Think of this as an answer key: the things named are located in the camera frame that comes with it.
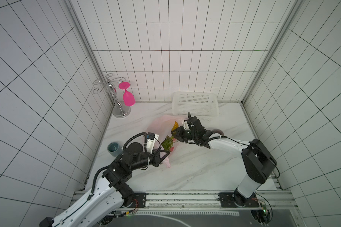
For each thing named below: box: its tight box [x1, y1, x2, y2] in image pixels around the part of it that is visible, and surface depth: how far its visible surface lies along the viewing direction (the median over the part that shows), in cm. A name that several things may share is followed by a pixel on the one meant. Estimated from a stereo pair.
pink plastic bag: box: [147, 114, 188, 168], surface depth 79 cm
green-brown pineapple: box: [161, 135, 174, 151], surface depth 81 cm
